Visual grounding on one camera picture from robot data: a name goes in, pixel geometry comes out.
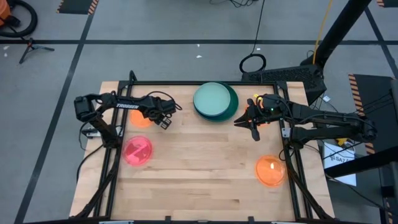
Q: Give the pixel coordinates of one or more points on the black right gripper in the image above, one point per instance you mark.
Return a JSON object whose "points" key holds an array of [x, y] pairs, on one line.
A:
{"points": [[264, 113]]}

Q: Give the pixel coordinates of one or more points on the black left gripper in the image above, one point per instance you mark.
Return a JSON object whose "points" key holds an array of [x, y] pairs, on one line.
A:
{"points": [[163, 109]]}

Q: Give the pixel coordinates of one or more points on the mint green plastic plate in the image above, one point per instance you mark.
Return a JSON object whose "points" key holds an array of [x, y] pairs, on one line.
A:
{"points": [[211, 99]]}

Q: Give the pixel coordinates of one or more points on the small translucent pink plate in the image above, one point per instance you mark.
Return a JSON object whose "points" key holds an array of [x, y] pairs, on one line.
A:
{"points": [[137, 151]]}

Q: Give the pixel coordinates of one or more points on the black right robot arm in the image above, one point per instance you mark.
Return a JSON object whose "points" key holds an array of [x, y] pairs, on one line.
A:
{"points": [[329, 124]]}

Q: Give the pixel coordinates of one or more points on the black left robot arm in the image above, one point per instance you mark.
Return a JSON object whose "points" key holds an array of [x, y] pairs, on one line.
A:
{"points": [[124, 104]]}

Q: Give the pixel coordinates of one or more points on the black perforated computer case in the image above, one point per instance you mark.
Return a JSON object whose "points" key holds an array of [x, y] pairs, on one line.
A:
{"points": [[286, 76]]}

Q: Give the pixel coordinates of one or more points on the small white tag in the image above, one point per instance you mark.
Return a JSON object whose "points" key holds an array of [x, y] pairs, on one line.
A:
{"points": [[326, 99]]}

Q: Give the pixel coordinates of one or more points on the yellow plug connector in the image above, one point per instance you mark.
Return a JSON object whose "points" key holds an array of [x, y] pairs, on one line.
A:
{"points": [[342, 142]]}

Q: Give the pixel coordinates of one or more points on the white labelled box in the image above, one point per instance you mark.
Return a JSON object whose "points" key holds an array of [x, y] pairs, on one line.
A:
{"points": [[339, 165]]}

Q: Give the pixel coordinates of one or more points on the black crossbeam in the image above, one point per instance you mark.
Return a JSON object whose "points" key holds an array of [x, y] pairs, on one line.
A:
{"points": [[367, 161]]}

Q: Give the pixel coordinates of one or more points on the black hazard-striped floor mat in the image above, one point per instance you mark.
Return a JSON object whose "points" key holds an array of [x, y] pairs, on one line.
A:
{"points": [[74, 6], [388, 2], [376, 102]]}

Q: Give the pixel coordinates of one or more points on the black slanted pole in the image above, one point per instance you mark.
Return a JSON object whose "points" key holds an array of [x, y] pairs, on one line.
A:
{"points": [[342, 25]]}

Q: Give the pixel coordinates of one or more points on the black tripod stand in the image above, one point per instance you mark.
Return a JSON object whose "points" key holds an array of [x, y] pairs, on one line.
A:
{"points": [[31, 46]]}

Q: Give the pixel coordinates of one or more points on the orange vacuum cleaner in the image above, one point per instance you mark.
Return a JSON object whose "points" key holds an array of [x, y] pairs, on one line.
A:
{"points": [[3, 11]]}

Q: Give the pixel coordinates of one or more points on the black aluminium table frame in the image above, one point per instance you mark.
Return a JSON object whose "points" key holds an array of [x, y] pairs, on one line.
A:
{"points": [[186, 83]]}

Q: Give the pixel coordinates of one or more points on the black upright post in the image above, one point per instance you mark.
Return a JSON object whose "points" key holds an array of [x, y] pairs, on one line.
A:
{"points": [[388, 193]]}

